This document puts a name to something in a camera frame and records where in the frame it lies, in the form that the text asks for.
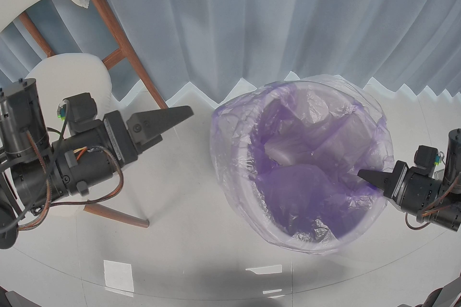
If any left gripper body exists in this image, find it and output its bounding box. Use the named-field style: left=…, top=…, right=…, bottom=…
left=52, top=111, right=140, bottom=197

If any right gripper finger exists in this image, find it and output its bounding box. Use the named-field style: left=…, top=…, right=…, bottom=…
left=357, top=169, right=395, bottom=191

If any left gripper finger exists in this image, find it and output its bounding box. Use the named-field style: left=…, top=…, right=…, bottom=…
left=138, top=135, right=165, bottom=155
left=127, top=106, right=195, bottom=144

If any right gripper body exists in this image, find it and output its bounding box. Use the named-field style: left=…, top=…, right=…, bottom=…
left=383, top=161, right=443, bottom=216

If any purple plastic bag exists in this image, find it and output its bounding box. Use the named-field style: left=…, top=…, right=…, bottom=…
left=210, top=73, right=395, bottom=256

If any white trash bin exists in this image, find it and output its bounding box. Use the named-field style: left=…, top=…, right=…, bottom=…
left=211, top=82, right=388, bottom=253

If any white cushioned wooden chair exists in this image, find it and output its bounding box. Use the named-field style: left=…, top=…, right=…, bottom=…
left=0, top=0, right=168, bottom=229

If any blue-grey curtain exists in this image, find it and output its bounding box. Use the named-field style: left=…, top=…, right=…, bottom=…
left=0, top=0, right=461, bottom=107

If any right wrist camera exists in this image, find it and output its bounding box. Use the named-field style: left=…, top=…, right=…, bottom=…
left=414, top=145, right=446, bottom=177

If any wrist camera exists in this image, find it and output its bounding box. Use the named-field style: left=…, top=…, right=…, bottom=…
left=58, top=93, right=98, bottom=135
left=414, top=145, right=446, bottom=177

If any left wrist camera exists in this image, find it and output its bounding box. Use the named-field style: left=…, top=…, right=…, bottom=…
left=58, top=93, right=98, bottom=135

